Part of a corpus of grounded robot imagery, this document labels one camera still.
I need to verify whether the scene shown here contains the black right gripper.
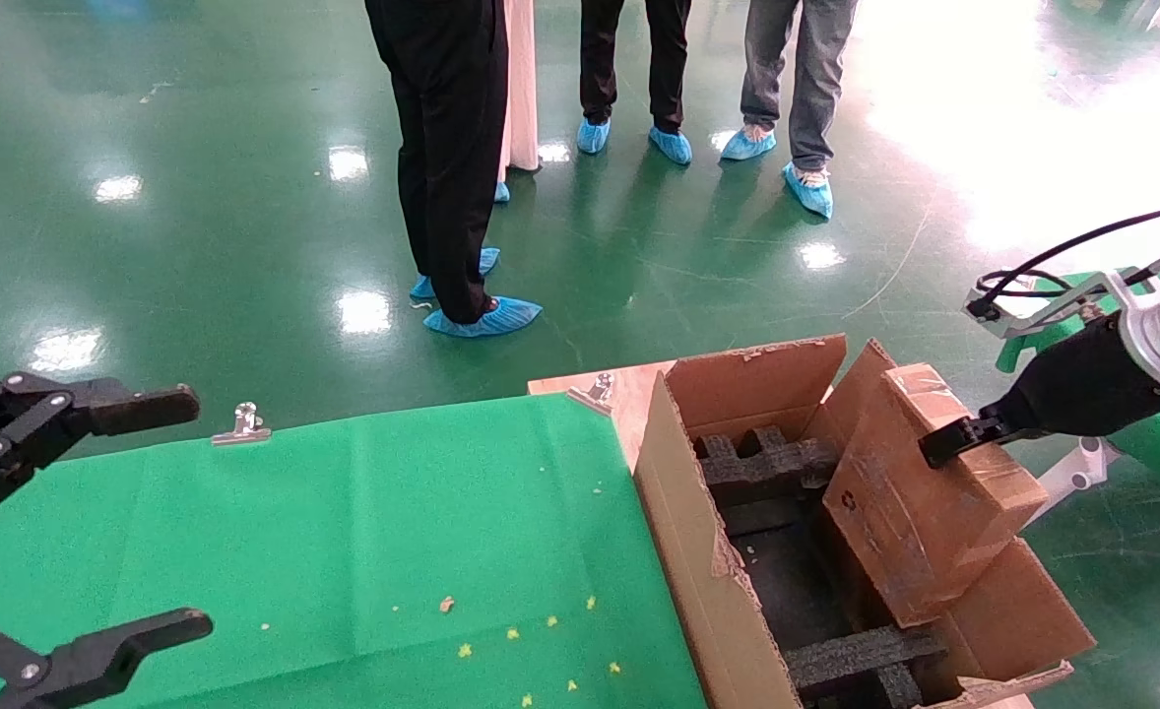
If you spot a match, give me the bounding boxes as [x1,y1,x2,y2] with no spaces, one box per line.
[918,313,1160,472]

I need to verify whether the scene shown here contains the notched black foam block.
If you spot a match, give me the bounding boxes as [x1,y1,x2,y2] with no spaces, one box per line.
[693,424,843,509]

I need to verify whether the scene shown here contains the large green table cloth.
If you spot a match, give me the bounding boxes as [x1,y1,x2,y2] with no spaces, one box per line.
[0,392,711,709]

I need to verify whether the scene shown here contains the person in black trousers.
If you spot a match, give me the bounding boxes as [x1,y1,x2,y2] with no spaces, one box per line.
[578,0,694,134]
[363,0,510,326]

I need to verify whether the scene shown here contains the silver binder clip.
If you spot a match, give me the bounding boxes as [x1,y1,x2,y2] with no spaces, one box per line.
[566,371,616,416]
[211,401,274,447]

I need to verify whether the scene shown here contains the large open cardboard carton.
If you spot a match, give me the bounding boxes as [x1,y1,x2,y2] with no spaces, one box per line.
[633,334,1099,709]

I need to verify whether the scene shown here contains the black foam base sheet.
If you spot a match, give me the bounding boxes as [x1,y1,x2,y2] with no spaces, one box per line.
[722,496,863,652]

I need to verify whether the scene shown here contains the person in pale trousers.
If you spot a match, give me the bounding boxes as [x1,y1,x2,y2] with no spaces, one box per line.
[497,0,542,176]

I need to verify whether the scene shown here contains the long black foam block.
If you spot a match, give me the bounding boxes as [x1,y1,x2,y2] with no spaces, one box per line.
[784,624,951,709]

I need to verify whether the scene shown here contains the person in grey jeans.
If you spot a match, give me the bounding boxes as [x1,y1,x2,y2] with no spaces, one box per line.
[740,0,859,173]

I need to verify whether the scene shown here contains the small taped cardboard box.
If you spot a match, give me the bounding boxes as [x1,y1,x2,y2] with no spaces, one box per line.
[822,361,1050,629]

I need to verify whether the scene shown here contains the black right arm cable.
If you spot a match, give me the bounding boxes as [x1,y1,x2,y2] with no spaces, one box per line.
[974,197,1160,321]

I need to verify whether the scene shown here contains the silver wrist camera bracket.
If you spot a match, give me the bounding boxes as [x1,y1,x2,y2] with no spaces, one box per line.
[964,266,1157,341]

